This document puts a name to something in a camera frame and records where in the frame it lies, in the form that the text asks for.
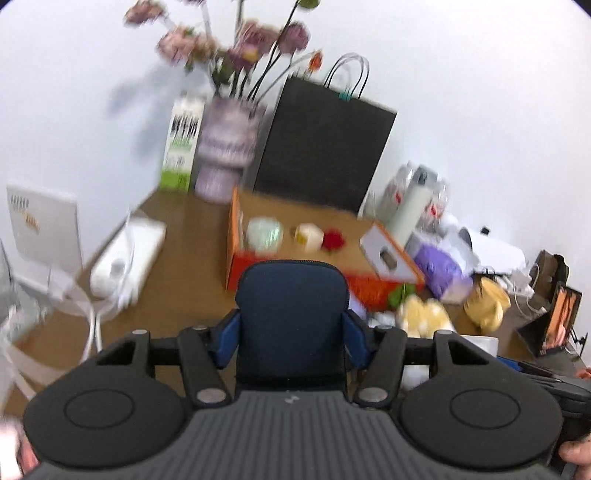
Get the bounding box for white round camera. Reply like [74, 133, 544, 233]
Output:
[436, 215, 474, 247]

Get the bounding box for white papers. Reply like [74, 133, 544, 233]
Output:
[455, 228, 527, 273]

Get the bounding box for white flat bag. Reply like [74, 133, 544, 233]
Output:
[90, 217, 167, 308]

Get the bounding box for purple tissue pack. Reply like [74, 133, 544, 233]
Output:
[413, 244, 474, 303]

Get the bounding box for clear water bottle red label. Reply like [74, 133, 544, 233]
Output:
[418, 178, 451, 232]
[376, 161, 416, 222]

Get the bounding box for wooden desktop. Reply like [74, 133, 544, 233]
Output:
[0, 185, 591, 416]

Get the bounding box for green artificial leaf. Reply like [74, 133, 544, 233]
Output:
[387, 284, 416, 310]

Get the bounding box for dried pink flower bouquet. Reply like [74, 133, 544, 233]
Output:
[122, 0, 324, 100]

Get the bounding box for orange storage box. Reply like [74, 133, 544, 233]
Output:
[225, 186, 426, 311]

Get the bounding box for dark blue pouch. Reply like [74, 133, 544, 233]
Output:
[235, 260, 350, 393]

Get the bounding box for white thermos bottle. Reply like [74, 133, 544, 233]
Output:
[385, 166, 439, 247]

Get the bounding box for white cable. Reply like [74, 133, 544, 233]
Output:
[508, 272, 550, 319]

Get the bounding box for white box with print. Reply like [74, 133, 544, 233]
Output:
[6, 184, 84, 296]

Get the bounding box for purple textured vase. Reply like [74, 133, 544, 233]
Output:
[194, 96, 269, 204]

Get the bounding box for white green milk carton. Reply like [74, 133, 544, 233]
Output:
[159, 92, 206, 192]

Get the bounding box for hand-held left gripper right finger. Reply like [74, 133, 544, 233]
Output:
[342, 308, 496, 409]

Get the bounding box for yellow plush toy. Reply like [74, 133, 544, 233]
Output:
[396, 295, 455, 337]

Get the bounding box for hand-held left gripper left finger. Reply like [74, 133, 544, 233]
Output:
[96, 308, 243, 409]

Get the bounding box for yellow cup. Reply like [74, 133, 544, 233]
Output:
[463, 276, 511, 333]

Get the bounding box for person's right hand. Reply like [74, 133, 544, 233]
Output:
[558, 438, 591, 468]

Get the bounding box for dark brown pouch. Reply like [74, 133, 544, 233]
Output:
[531, 250, 570, 296]

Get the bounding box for white ribbon strap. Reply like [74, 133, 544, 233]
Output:
[46, 272, 109, 365]

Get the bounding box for red fabric flower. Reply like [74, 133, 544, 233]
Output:
[322, 229, 347, 252]

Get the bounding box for black paper bag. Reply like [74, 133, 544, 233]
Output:
[249, 53, 399, 215]

